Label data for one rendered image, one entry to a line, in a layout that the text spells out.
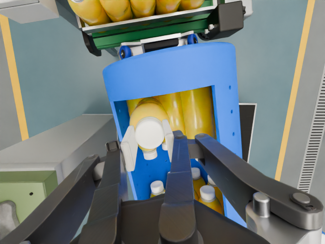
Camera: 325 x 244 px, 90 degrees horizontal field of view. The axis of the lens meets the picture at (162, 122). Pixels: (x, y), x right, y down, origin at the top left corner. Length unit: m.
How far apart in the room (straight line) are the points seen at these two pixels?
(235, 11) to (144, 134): 0.45
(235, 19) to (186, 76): 0.34
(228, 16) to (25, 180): 0.72
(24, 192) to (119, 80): 0.44
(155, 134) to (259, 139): 1.73
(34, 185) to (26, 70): 1.33
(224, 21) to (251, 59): 1.22
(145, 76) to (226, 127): 0.16
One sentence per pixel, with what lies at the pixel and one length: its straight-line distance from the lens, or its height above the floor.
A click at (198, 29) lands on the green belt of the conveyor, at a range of 0.65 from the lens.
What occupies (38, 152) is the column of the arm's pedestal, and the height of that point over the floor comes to 0.85.
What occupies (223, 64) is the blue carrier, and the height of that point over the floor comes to 1.21.
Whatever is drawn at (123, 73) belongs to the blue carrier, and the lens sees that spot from 0.28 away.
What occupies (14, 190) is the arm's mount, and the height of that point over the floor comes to 1.06.
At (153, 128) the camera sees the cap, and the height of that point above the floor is 1.28.
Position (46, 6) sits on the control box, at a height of 1.06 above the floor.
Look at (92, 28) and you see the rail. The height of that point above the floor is 0.98.
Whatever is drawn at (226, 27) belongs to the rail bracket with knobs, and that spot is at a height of 1.00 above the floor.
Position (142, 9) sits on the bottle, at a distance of 0.50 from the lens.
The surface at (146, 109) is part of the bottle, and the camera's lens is 0.25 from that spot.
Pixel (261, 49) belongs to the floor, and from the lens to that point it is 1.80.
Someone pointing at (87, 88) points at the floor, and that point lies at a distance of 1.58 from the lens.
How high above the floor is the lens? 1.48
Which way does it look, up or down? 76 degrees down
